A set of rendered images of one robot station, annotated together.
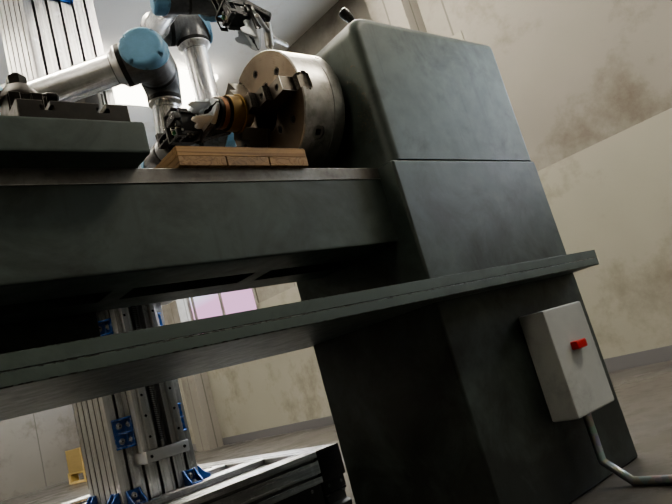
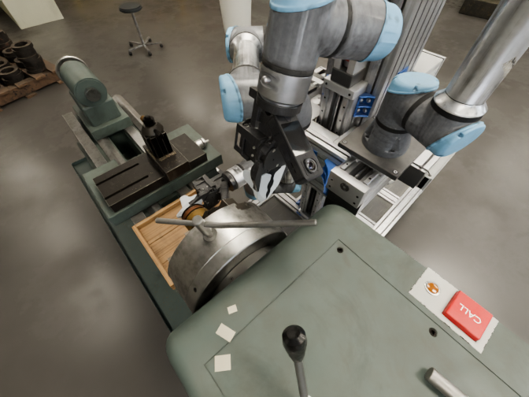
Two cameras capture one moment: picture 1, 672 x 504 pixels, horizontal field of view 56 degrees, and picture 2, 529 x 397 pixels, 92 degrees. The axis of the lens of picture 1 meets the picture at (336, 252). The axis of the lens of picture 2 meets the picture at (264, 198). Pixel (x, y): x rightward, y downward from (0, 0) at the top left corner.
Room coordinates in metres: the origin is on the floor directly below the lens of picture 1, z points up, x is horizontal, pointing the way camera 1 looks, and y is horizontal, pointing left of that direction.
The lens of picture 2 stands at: (1.59, -0.25, 1.75)
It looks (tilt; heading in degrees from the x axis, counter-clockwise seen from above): 54 degrees down; 90
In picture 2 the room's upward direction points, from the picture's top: straight up
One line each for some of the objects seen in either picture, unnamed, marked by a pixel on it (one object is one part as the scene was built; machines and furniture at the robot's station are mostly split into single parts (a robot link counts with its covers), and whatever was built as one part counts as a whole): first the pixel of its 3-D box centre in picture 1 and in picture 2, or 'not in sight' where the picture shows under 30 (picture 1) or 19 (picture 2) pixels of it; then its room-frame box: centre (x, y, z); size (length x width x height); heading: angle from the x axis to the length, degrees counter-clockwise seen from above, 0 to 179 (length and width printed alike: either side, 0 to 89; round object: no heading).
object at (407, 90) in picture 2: not in sight; (408, 99); (2.00, 0.41, 1.33); 0.13 x 0.12 x 0.14; 113
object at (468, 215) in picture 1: (453, 339); not in sight; (1.77, -0.25, 0.43); 0.60 x 0.48 x 0.86; 131
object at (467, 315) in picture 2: not in sight; (466, 314); (1.95, -0.15, 1.26); 0.06 x 0.06 x 0.02; 41
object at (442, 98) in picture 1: (390, 133); (346, 382); (1.77, -0.25, 1.06); 0.59 x 0.48 x 0.39; 131
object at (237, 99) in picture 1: (231, 113); (200, 221); (1.39, 0.15, 1.08); 0.09 x 0.09 x 0.09; 41
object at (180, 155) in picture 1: (206, 191); (194, 228); (1.31, 0.24, 0.89); 0.36 x 0.30 x 0.04; 41
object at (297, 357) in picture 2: (346, 16); (295, 342); (1.63, -0.21, 1.38); 0.04 x 0.03 x 0.05; 131
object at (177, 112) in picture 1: (182, 132); (214, 187); (1.42, 0.28, 1.08); 0.12 x 0.09 x 0.08; 40
